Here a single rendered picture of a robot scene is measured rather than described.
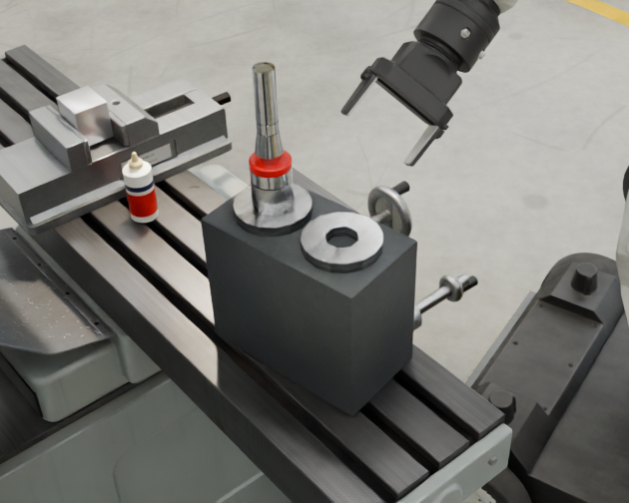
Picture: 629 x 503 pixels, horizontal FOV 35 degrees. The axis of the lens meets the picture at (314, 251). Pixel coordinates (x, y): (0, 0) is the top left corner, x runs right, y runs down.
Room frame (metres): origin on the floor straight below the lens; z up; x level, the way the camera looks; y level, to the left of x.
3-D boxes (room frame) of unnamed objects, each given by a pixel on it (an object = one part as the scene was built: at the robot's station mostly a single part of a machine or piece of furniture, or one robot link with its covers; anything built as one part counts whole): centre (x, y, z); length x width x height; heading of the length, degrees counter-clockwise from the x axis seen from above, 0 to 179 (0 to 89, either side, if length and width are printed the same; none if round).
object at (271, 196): (0.90, 0.04, 1.15); 0.05 x 0.05 x 0.05
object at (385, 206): (1.49, -0.12, 0.63); 0.16 x 0.12 x 0.12; 128
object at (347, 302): (0.87, 0.01, 1.03); 0.22 x 0.12 x 0.20; 49
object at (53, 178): (1.27, 0.30, 0.98); 0.35 x 0.15 x 0.11; 126
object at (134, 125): (1.28, 0.28, 1.02); 0.12 x 0.06 x 0.04; 36
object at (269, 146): (0.90, 0.04, 1.24); 0.03 x 0.03 x 0.11
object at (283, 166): (0.90, 0.04, 1.18); 0.05 x 0.05 x 0.01
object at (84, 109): (1.25, 0.33, 1.03); 0.06 x 0.05 x 0.06; 36
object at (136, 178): (1.15, 0.24, 0.98); 0.04 x 0.04 x 0.11
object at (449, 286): (1.40, -0.23, 0.51); 0.22 x 0.06 x 0.06; 128
